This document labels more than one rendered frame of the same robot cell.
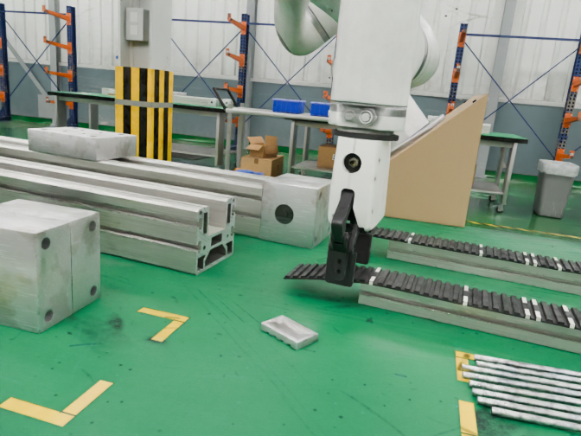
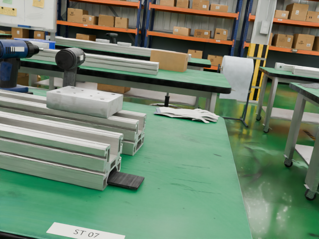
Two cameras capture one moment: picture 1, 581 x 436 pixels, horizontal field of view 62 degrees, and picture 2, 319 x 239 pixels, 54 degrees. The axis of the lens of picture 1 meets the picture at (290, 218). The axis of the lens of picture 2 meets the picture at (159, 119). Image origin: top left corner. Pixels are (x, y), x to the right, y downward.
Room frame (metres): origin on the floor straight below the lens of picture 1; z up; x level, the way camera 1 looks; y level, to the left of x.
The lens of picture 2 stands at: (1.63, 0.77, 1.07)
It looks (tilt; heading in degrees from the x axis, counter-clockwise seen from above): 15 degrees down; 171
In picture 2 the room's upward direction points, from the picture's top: 7 degrees clockwise
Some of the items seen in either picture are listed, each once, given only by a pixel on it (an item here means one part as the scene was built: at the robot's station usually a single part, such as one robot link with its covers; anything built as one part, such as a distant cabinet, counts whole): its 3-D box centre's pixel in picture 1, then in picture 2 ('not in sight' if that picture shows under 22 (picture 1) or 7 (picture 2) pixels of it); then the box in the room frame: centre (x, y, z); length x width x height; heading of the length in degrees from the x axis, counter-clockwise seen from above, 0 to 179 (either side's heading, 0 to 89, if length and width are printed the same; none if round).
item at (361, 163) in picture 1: (360, 174); not in sight; (0.55, -0.07, 0.93); 0.10 x 0.07 x 0.11; 160
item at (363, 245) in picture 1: (361, 234); not in sight; (0.60, -0.09, 0.84); 0.03 x 0.03 x 0.07; 70
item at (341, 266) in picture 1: (339, 259); not in sight; (0.50, -0.06, 0.84); 0.03 x 0.03 x 0.07; 70
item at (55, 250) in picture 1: (36, 257); not in sight; (0.46, 0.25, 0.83); 0.11 x 0.10 x 0.10; 167
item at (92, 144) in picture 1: (83, 150); not in sight; (0.92, 0.41, 0.87); 0.16 x 0.11 x 0.07; 70
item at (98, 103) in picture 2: not in sight; (86, 105); (0.83, 0.71, 0.87); 0.16 x 0.11 x 0.07; 70
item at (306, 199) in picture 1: (301, 208); not in sight; (0.78, -0.02, 0.83); 0.12 x 0.09 x 0.10; 160
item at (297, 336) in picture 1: (289, 331); not in sight; (0.43, -0.01, 0.78); 0.05 x 0.03 x 0.01; 47
